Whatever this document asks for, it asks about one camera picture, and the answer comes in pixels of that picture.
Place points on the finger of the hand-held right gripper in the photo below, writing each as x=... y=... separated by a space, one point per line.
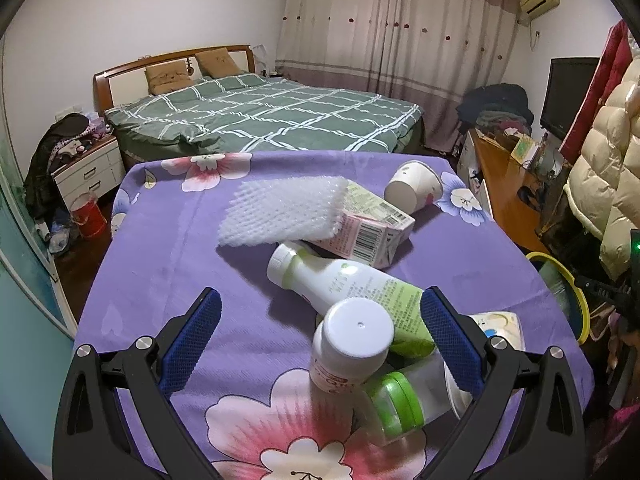
x=600 y=290

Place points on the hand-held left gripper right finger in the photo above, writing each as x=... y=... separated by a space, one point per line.
x=452 y=340

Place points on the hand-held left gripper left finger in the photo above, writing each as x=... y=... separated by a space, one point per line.
x=192 y=340

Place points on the yellow-rimmed trash bin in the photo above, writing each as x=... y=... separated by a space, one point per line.
x=560 y=285

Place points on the clear jar green lid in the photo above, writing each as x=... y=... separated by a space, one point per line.
x=395 y=400

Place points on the white pill bottle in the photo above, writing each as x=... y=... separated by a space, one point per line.
x=350 y=335

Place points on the white bottle green label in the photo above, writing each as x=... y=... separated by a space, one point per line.
x=340 y=280

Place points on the dark patterned bag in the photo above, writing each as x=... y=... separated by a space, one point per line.
x=565 y=220

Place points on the purple floral tablecloth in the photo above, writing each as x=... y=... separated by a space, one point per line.
x=175 y=240

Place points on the small dark blue object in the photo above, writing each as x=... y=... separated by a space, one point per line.
x=530 y=197

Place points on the cream puffer jacket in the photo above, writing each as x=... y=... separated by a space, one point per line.
x=610 y=160

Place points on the dark floral garment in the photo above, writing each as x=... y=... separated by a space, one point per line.
x=625 y=420

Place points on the pink milk carton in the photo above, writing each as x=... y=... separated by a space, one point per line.
x=370 y=230

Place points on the long wooden cabinet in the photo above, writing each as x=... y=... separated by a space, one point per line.
x=500 y=185

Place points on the white foam net sleeve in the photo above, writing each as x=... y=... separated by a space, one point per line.
x=280 y=210

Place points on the white paper cup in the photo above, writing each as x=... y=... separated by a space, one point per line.
x=405 y=190

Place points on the red bucket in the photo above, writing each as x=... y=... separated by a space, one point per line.
x=90 y=220

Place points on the green printed box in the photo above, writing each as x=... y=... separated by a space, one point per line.
x=525 y=149

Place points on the teal glass sliding door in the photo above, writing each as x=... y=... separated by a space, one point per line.
x=25 y=310

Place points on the white nightstand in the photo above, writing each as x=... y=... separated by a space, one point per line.
x=95 y=170

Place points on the black television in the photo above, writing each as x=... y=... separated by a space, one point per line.
x=565 y=95

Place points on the pile of dark clothes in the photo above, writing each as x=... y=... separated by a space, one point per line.
x=495 y=105

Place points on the red hanging garment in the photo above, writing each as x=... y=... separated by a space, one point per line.
x=615 y=55

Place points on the dark clothes heap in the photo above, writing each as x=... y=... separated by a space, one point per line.
x=45 y=165

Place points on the bed with green plaid quilt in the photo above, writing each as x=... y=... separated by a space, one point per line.
x=280 y=110

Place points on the brown pillow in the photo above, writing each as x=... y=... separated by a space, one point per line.
x=167 y=77
x=217 y=62

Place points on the wooden headboard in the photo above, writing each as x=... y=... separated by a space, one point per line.
x=125 y=77

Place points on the pink striped curtain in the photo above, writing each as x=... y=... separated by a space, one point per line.
x=390 y=35

